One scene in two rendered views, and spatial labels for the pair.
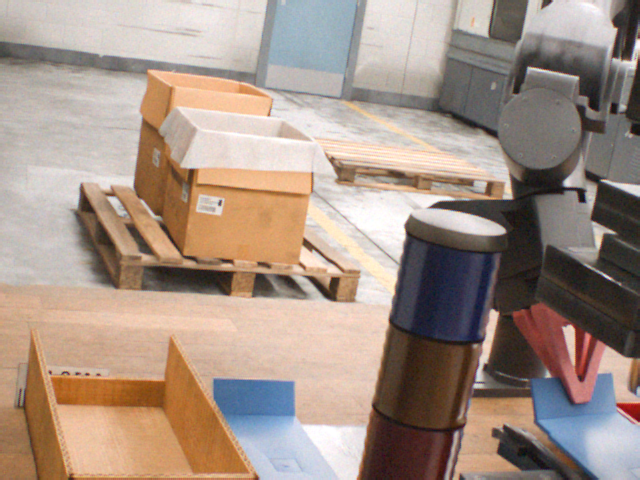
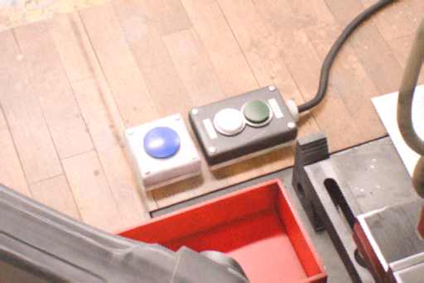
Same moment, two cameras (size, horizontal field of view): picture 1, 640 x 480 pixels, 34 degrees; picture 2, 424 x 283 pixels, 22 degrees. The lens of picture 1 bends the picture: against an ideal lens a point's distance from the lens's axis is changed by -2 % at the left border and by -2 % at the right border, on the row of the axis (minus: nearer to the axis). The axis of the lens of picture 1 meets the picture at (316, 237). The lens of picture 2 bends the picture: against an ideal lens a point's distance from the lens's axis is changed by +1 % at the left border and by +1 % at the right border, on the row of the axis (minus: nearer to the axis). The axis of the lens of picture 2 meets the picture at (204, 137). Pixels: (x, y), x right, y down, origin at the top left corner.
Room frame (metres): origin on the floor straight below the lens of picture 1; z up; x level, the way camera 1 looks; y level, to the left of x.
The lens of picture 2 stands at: (0.82, 0.13, 1.91)
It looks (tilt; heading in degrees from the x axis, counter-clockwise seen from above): 56 degrees down; 271
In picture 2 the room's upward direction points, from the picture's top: straight up
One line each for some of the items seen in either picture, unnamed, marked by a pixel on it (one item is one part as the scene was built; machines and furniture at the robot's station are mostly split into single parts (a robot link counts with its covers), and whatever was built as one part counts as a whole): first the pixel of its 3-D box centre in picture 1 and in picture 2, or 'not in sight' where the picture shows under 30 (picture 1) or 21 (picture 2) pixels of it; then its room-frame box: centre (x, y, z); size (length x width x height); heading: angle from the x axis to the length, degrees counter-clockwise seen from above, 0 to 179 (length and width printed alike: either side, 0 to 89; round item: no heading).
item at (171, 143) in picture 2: not in sight; (161, 145); (0.88, -0.51, 0.93); 0.04 x 0.04 x 0.02
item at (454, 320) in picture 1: (446, 281); not in sight; (0.39, -0.05, 1.17); 0.04 x 0.04 x 0.03
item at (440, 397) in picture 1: (428, 367); not in sight; (0.39, -0.05, 1.14); 0.04 x 0.04 x 0.03
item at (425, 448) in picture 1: (410, 449); not in sight; (0.39, -0.05, 1.10); 0.04 x 0.04 x 0.03
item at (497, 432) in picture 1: (529, 451); not in sight; (0.69, -0.17, 0.98); 0.07 x 0.02 x 0.01; 22
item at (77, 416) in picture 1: (119, 442); not in sight; (0.70, 0.11, 0.93); 0.25 x 0.13 x 0.08; 22
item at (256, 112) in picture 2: not in sight; (256, 115); (0.77, -0.55, 0.93); 0.03 x 0.03 x 0.02
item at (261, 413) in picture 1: (277, 435); not in sight; (0.75, 0.00, 0.93); 0.15 x 0.07 x 0.03; 21
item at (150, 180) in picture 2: not in sight; (162, 157); (0.88, -0.51, 0.90); 0.07 x 0.07 x 0.06; 22
